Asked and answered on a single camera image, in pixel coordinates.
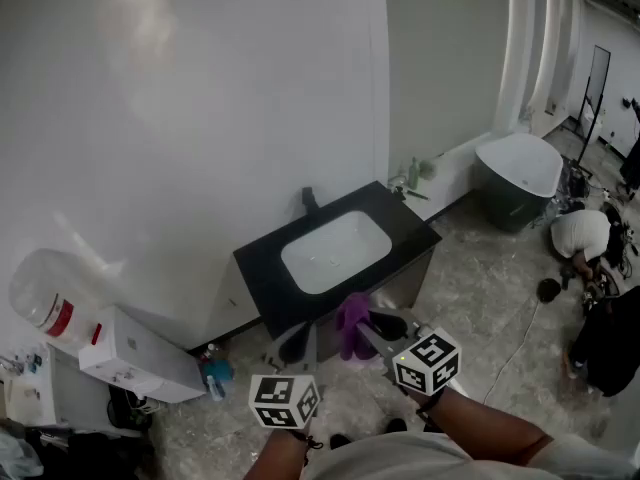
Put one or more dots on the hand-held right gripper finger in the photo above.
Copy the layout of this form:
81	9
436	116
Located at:
377	345
387	325

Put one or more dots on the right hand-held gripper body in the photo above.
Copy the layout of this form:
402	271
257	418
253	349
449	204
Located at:
425	363

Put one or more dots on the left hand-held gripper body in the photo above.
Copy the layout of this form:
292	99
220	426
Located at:
282	400

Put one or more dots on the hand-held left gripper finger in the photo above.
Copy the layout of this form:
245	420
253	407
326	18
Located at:
310	348
294	343

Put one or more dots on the purple cloth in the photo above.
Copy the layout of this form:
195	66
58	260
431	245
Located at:
350	318

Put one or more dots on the black faucet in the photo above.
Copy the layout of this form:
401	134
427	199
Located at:
310	200

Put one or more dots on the person's left forearm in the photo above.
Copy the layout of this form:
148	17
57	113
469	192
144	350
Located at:
275	458

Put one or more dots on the person's right forearm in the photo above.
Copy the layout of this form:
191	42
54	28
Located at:
480	428

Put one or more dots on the black right wristband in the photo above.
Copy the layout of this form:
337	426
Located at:
430	403

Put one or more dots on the black wristband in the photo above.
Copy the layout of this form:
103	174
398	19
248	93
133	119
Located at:
430	403
305	440

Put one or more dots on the black left wristband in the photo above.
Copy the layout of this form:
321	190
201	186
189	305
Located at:
305	440

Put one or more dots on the small clear bottle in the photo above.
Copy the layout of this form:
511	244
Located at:
215	389

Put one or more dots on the person's right black shoe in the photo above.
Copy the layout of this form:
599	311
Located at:
396	425

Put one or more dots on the person's black shoe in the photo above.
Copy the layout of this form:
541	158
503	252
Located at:
396	425
340	441

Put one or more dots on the blue container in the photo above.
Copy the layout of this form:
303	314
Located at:
219	369

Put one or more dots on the person's left black shoe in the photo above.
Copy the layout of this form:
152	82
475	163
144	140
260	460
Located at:
340	441

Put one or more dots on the black-topped vanity cabinet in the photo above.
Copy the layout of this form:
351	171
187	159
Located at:
260	268

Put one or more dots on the white sink basin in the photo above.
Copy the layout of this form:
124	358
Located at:
335	248

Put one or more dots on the person's white shirt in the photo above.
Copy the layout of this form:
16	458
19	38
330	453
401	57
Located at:
425	460

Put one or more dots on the black brush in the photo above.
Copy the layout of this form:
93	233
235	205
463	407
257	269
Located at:
417	195

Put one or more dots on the small chrome fixture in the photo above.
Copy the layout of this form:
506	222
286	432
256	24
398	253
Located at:
397	188

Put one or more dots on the black round object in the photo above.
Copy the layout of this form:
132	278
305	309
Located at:
550	290

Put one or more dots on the green bottle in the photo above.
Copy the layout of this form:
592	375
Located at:
413	175

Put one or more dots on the white water dispenser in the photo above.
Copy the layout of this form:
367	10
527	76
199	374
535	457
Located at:
135	353

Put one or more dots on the grey and white bathtub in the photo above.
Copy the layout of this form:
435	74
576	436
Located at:
520	178

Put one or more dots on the black bags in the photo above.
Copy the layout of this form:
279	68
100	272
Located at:
90	455

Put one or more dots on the white side table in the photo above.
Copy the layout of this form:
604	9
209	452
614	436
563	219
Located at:
30	393

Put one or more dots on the clear water jug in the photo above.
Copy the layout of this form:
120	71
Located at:
45	288

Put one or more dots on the clear plastic bag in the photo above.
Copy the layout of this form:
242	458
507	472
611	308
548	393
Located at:
17	455

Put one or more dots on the black-framed standing mirror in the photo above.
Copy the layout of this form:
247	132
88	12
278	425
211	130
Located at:
597	93

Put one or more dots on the white curtain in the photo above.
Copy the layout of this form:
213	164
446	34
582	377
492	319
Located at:
530	43

